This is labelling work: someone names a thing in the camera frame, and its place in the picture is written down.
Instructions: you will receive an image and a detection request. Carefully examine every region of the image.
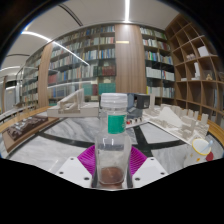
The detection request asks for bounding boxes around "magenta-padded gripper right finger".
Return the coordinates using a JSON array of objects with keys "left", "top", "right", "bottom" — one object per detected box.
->
[{"left": 128, "top": 145, "right": 170, "bottom": 189}]

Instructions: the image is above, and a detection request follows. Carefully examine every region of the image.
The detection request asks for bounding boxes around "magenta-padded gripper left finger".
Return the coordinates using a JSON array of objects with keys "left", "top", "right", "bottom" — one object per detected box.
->
[{"left": 54, "top": 144, "right": 98, "bottom": 189}]

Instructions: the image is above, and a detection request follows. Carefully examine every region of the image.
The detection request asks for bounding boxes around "clear plastic bottle white cap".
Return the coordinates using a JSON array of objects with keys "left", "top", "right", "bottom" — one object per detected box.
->
[{"left": 94, "top": 92, "right": 133, "bottom": 190}]

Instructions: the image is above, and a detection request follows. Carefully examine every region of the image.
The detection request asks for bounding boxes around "white city block model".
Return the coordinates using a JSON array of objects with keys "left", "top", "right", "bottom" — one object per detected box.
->
[{"left": 141, "top": 93, "right": 211, "bottom": 146}]

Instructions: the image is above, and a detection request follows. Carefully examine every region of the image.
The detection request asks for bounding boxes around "white ramp architectural model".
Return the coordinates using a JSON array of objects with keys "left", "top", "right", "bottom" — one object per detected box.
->
[{"left": 46, "top": 88, "right": 101, "bottom": 118}]

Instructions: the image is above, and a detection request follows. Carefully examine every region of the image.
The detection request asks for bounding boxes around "brown model on wooden board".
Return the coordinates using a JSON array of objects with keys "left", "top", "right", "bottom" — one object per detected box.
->
[{"left": 1, "top": 114, "right": 61, "bottom": 153}]

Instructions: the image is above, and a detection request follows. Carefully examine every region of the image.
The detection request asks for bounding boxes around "dark grey architectural model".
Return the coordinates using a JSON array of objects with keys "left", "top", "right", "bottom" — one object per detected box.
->
[{"left": 125, "top": 93, "right": 152, "bottom": 126}]

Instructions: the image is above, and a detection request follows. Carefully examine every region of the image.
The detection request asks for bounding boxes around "narrow bookshelf full of books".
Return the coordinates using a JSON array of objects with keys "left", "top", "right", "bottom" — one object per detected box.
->
[{"left": 139, "top": 26, "right": 176, "bottom": 99}]

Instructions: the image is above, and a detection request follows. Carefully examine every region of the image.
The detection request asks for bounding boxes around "wooden cubby shelf unit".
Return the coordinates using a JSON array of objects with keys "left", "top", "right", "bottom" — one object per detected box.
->
[{"left": 164, "top": 13, "right": 224, "bottom": 126}]

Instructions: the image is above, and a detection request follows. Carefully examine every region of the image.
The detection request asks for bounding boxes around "large bookshelf full of books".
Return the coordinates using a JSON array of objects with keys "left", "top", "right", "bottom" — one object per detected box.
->
[{"left": 19, "top": 24, "right": 117, "bottom": 108}]

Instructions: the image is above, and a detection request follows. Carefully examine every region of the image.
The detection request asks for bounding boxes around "long ceiling light strip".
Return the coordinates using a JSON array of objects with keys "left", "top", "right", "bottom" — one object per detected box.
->
[
  {"left": 123, "top": 0, "right": 131, "bottom": 24},
  {"left": 21, "top": 30, "right": 90, "bottom": 66}
]

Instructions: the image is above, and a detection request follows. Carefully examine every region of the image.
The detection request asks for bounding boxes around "white mug yellow handle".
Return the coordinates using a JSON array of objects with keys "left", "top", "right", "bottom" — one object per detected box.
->
[{"left": 183, "top": 137, "right": 214, "bottom": 168}]

